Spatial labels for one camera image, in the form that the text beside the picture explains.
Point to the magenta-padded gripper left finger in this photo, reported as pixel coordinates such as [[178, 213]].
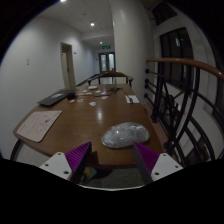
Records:
[[63, 165]]

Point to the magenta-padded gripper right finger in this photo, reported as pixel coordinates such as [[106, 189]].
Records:
[[160, 166]]

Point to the ceiling lights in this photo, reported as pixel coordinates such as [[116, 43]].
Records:
[[92, 24]]

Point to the flat white box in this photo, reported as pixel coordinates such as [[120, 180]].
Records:
[[92, 87]]

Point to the small white paper piece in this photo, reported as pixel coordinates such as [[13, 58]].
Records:
[[104, 97], [92, 103], [80, 100], [71, 101]]

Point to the small black object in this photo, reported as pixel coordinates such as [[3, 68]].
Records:
[[71, 96]]

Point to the dark closed laptop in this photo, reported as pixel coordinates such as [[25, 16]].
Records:
[[55, 97]]

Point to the glazed double door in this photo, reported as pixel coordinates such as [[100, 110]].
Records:
[[107, 62]]

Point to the open white door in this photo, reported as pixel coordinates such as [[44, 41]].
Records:
[[68, 66]]

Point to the translucent silver computer mouse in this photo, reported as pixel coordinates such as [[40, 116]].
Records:
[[126, 134]]

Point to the white notebook with pen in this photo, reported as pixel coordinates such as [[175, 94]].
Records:
[[132, 99]]

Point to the black railing with wooden handrail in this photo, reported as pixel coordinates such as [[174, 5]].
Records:
[[173, 100]]

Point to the green exit sign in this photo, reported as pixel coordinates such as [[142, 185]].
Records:
[[106, 47]]

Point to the wooden armchair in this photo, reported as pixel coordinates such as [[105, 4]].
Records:
[[111, 74]]

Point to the dark framed window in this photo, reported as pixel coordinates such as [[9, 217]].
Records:
[[176, 56]]

